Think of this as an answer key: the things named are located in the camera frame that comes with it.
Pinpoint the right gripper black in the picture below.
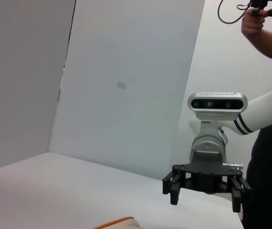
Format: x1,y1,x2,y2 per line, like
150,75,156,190
161,149,253,213

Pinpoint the black teleoperation controller handle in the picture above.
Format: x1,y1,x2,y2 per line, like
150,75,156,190
250,0,272,18

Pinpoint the operator bare forearm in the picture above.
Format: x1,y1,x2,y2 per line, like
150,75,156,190
242,26,272,62

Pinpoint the beige food bag orange trim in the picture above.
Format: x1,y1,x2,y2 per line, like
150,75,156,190
92,216,142,229

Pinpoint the operator bare hand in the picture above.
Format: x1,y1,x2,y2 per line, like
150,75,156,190
241,9,267,37

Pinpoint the right gripper silver connector plug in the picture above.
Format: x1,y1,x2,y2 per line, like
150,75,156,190
222,162,244,169

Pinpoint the operator dark clothed torso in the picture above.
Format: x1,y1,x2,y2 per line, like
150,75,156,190
242,14,272,229

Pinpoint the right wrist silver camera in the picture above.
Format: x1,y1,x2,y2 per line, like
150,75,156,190
187,91,248,122

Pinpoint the dark blue controller cable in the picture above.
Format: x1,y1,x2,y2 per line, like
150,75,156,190
217,0,253,24

